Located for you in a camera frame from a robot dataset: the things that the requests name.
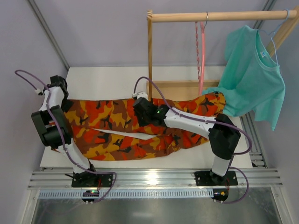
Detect orange camouflage trousers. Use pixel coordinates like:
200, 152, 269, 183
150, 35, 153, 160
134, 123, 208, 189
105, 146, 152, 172
61, 92, 227, 161

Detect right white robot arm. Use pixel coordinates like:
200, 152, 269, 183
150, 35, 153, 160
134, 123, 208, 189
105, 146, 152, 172
133, 97, 241, 185

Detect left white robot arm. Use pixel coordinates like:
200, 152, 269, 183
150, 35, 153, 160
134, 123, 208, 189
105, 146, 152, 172
31, 76, 100, 188

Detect pink plastic hanger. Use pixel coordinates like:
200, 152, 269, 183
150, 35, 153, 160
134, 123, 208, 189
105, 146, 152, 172
195, 22, 206, 95

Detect wooden clothes rack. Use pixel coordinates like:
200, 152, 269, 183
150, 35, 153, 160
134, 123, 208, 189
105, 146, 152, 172
147, 7, 299, 100

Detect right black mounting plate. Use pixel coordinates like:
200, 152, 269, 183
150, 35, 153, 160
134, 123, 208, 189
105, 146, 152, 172
194, 171, 238, 186

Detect black mounting plate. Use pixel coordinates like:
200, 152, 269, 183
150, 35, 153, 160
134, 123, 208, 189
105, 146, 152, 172
194, 171, 238, 186
71, 172, 113, 188

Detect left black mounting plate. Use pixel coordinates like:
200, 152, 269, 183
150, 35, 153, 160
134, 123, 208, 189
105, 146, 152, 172
71, 172, 113, 188

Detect teal t-shirt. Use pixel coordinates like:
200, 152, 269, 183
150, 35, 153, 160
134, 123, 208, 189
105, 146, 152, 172
202, 25, 285, 130

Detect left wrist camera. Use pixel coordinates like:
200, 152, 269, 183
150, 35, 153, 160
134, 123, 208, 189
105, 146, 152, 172
35, 88, 49, 96

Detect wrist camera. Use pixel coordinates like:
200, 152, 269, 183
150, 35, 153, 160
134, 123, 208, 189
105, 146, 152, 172
132, 91, 148, 100
35, 88, 49, 96

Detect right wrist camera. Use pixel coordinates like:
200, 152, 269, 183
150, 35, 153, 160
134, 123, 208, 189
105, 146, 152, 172
132, 91, 148, 100

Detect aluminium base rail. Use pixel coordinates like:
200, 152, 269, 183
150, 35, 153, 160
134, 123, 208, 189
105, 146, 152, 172
28, 168, 283, 189

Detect slotted cable duct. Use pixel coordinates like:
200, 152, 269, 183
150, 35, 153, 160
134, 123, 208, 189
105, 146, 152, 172
38, 188, 213, 199

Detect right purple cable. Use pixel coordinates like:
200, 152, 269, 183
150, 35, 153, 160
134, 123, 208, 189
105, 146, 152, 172
133, 77, 253, 204

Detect light blue wire hanger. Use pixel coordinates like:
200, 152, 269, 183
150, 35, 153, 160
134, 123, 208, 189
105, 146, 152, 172
258, 9, 290, 65

